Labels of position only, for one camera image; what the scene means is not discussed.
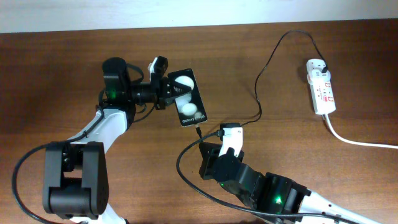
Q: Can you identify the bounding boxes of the black Galaxy smartphone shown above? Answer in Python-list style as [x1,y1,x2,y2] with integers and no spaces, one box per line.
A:
[168,68,208,127]

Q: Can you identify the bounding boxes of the white power strip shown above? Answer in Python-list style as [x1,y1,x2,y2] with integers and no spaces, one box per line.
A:
[307,75,336,115]

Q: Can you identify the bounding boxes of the black USB charging cable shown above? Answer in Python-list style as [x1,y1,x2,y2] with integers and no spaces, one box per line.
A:
[195,29,328,139]

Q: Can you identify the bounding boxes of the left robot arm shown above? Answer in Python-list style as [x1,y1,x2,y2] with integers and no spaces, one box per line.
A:
[42,56,196,223]

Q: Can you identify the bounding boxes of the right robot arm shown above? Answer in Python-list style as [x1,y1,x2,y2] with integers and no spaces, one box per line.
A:
[199,142,375,223]

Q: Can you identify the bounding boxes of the white USB charger adapter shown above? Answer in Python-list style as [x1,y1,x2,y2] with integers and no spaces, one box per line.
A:
[306,58,330,81]

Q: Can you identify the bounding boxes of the white power cord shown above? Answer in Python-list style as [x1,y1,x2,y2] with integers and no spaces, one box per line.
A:
[322,113,398,150]

